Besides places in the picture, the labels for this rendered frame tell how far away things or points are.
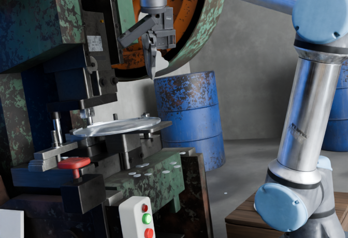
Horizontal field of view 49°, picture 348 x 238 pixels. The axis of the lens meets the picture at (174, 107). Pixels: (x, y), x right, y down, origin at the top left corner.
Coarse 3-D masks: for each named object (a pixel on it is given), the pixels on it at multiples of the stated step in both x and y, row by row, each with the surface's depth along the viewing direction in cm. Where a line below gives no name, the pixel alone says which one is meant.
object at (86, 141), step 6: (66, 138) 128; (72, 138) 126; (78, 138) 125; (84, 138) 124; (90, 138) 125; (96, 138) 128; (102, 138) 131; (78, 144) 126; (84, 144) 124; (90, 144) 125
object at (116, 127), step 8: (120, 120) 140; (128, 120) 140; (144, 120) 134; (152, 120) 131; (160, 120) 125; (80, 128) 131; (96, 128) 129; (104, 128) 122; (112, 128) 120; (120, 128) 120; (128, 128) 118; (136, 128) 114; (80, 136) 116; (88, 136) 114
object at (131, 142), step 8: (144, 128) 115; (152, 128) 113; (160, 128) 117; (112, 136) 122; (120, 136) 120; (128, 136) 122; (136, 136) 126; (112, 144) 122; (120, 144) 121; (128, 144) 122; (136, 144) 126; (112, 152) 123; (120, 152) 121; (128, 152) 122; (136, 152) 125; (128, 160) 121; (136, 160) 125; (128, 168) 121
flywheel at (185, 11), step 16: (176, 0) 149; (192, 0) 142; (176, 16) 150; (192, 16) 143; (176, 32) 147; (192, 32) 152; (128, 48) 163; (176, 48) 153; (128, 64) 160; (144, 64) 156
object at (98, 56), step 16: (96, 16) 127; (96, 32) 127; (96, 48) 126; (96, 64) 124; (64, 80) 124; (80, 80) 121; (96, 80) 121; (112, 80) 127; (64, 96) 125; (80, 96) 122; (96, 96) 124
